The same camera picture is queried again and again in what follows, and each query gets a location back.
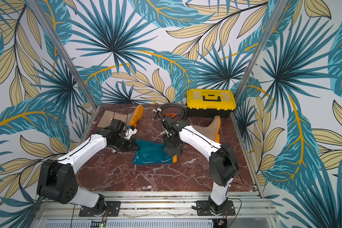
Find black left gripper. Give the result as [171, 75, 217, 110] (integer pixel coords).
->
[111, 135, 141, 152]

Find teal rubber boot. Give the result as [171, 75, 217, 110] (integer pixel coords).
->
[132, 139, 177, 165]

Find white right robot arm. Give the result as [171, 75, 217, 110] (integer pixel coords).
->
[161, 116, 238, 208]

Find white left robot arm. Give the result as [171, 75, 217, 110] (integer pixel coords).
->
[37, 128, 140, 216]

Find beige rubber boot left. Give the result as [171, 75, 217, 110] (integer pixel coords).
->
[97, 104, 144, 128]

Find beige rubber boot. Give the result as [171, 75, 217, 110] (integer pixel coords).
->
[192, 116, 221, 143]
[97, 104, 144, 128]

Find beige rubber boot right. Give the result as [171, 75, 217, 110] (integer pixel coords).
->
[192, 116, 221, 143]

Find yellow and black toolbox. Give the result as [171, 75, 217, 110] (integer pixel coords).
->
[186, 89, 237, 118]

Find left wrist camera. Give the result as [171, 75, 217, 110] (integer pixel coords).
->
[107, 119, 138, 140]

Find red handled pliers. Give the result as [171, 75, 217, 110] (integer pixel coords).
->
[164, 113, 180, 118]

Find coiled black cable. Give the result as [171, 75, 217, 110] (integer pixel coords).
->
[151, 102, 188, 124]

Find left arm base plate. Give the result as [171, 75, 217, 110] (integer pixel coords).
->
[79, 201, 121, 218]

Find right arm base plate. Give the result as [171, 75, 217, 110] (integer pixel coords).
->
[195, 199, 236, 216]

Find aluminium mounting rail frame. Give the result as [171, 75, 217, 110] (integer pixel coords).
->
[31, 192, 282, 228]

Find left aluminium corner post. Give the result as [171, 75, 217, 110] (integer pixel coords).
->
[27, 0, 97, 109]

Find aluminium corner post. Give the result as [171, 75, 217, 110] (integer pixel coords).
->
[233, 0, 290, 99]
[27, 0, 97, 109]

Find right aluminium corner post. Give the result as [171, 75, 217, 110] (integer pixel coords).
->
[233, 0, 290, 99]

